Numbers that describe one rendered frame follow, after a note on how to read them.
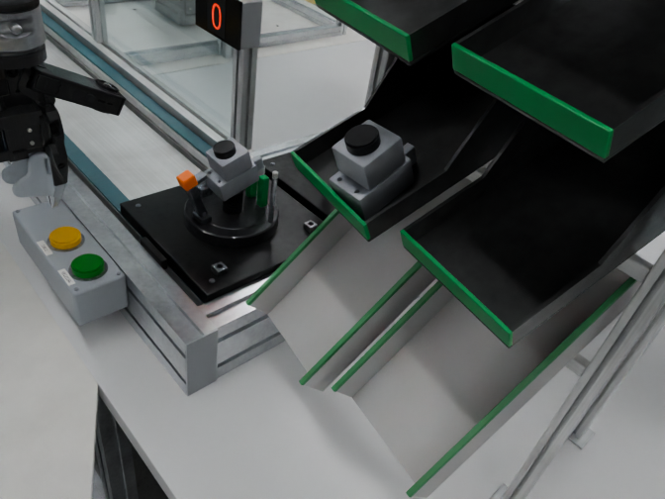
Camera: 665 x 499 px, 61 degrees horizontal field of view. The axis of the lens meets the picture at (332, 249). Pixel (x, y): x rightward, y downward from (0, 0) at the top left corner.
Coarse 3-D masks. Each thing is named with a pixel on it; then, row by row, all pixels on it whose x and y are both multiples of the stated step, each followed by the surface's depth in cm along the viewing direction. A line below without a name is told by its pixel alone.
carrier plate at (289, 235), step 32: (160, 192) 88; (160, 224) 82; (288, 224) 87; (320, 224) 88; (192, 256) 78; (224, 256) 79; (256, 256) 80; (288, 256) 81; (192, 288) 75; (224, 288) 74
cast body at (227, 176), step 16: (224, 144) 76; (208, 160) 78; (224, 160) 76; (240, 160) 77; (256, 160) 81; (208, 176) 79; (224, 176) 77; (240, 176) 79; (256, 176) 81; (224, 192) 78
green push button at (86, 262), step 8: (80, 256) 74; (88, 256) 74; (96, 256) 75; (72, 264) 73; (80, 264) 73; (88, 264) 73; (96, 264) 73; (72, 272) 73; (80, 272) 72; (88, 272) 72; (96, 272) 73
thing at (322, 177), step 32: (416, 64) 58; (448, 64) 60; (384, 96) 58; (416, 96) 60; (448, 96) 59; (480, 96) 58; (416, 128) 57; (448, 128) 56; (480, 128) 49; (512, 128) 51; (320, 160) 57; (448, 160) 53; (480, 160) 52; (320, 192) 55; (416, 192) 49; (352, 224) 51; (384, 224) 49
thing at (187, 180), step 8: (176, 176) 75; (184, 176) 75; (192, 176) 74; (200, 176) 76; (184, 184) 74; (192, 184) 75; (192, 192) 76; (192, 200) 78; (200, 200) 78; (200, 208) 79; (200, 216) 80
